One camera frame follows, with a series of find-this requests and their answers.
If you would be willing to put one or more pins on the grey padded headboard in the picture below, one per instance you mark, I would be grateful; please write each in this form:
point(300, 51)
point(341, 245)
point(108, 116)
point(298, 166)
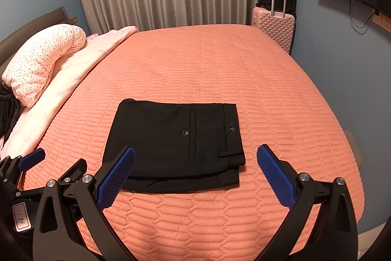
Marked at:
point(27, 25)

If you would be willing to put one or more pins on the salmon pink bed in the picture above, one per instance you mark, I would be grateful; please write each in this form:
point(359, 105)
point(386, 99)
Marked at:
point(229, 71)

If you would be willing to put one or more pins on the wooden wall socket panel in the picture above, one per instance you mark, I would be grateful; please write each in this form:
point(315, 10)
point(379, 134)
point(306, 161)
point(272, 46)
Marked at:
point(382, 20)

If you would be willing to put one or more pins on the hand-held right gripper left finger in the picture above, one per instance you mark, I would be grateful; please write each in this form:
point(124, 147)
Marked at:
point(117, 175)

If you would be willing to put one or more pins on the pink pillow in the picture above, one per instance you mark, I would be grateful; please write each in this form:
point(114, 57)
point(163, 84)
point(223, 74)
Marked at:
point(42, 62)

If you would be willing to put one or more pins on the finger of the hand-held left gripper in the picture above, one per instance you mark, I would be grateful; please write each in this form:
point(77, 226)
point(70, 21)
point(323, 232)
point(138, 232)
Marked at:
point(32, 158)
point(73, 170)

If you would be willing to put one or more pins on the pink hard-shell suitcase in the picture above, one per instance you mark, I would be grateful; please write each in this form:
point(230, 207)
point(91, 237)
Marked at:
point(276, 25)

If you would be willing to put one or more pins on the pale pink blanket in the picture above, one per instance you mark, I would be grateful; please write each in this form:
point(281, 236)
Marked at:
point(61, 80)

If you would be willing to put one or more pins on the black pants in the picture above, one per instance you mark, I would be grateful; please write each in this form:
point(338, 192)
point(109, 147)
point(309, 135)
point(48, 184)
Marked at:
point(183, 138)

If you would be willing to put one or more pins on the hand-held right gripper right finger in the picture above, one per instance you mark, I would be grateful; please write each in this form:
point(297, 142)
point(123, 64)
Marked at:
point(276, 175)

